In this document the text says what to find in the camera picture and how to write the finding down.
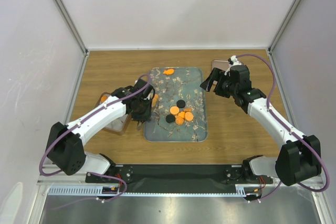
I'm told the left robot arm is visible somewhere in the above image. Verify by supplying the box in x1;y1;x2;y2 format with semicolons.
39;78;155;182

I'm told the rose gold tin lid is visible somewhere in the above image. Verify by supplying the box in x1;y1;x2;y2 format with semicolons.
212;60;229;86

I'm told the white slotted cable duct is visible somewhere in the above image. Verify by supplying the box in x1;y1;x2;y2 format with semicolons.
48;185;260;197

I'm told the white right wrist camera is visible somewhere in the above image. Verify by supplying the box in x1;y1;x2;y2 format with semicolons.
228;55;243;68

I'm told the black sandwich cookie lower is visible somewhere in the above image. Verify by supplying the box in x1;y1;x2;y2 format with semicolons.
165;114;176;124

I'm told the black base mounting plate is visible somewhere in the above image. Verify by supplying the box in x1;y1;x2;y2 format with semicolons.
86;164;253;195

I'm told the orange swirl cookie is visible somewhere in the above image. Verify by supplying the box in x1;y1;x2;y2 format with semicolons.
175;116;184;125

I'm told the black sandwich cookie upper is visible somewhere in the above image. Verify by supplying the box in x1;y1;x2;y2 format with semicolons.
176;100;186;108

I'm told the plain orange round cookie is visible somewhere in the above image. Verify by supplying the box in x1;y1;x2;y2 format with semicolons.
152;94;159;104

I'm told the blue floral serving tray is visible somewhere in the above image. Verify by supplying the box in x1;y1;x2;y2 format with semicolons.
143;67;208;143

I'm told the rose gold cookie tin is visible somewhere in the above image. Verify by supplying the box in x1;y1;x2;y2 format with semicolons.
99;92;132;136

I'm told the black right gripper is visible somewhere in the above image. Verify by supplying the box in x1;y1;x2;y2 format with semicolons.
199;67;238;99

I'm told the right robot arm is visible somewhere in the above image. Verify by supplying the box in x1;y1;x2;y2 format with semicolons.
200;65;322;186

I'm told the black sandwich cookie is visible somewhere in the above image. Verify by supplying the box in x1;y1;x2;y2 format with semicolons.
165;114;176;124
176;100;186;108

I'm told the orange fish cookie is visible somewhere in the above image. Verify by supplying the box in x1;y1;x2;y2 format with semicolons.
163;69;174;75

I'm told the orange embossed biscuit centre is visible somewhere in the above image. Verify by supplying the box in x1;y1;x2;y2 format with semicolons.
170;106;180;115

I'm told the orange sandwich biscuit right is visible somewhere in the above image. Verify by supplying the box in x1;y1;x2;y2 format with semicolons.
184;111;194;122

